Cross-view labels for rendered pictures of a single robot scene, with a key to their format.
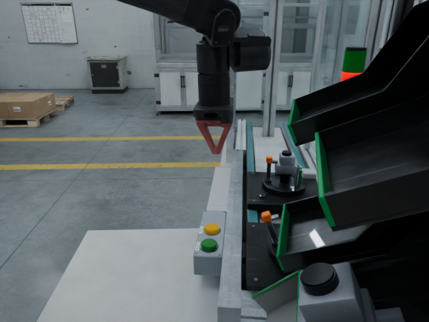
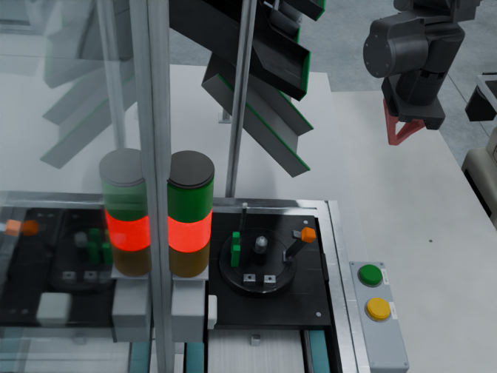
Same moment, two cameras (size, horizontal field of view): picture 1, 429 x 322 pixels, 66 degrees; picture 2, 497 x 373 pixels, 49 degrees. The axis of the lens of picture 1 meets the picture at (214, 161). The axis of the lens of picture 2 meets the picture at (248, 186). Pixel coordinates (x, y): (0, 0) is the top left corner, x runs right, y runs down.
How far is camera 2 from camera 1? 1.27 m
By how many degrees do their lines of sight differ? 109
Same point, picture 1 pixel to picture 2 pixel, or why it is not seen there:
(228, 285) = (331, 226)
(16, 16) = not seen: outside the picture
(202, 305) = not seen: hidden behind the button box
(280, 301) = (286, 163)
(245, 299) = (312, 212)
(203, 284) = not seen: hidden behind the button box
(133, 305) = (424, 263)
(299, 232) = (293, 77)
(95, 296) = (472, 271)
